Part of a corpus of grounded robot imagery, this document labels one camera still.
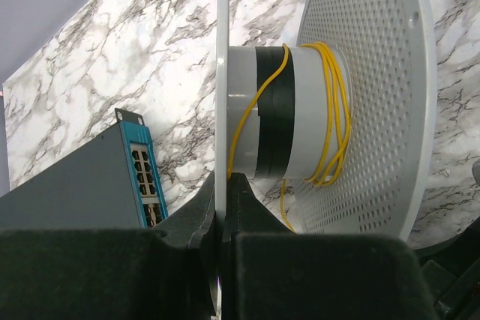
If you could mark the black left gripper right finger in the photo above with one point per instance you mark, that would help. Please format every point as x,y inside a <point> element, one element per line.
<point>269,272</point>

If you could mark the white perforated cable spool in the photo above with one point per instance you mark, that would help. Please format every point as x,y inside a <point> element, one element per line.
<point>334,135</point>

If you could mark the dark grey flat box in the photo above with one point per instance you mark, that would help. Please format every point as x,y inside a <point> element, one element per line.
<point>111,182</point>

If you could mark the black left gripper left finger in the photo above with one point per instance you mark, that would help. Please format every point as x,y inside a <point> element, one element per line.
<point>167,272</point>

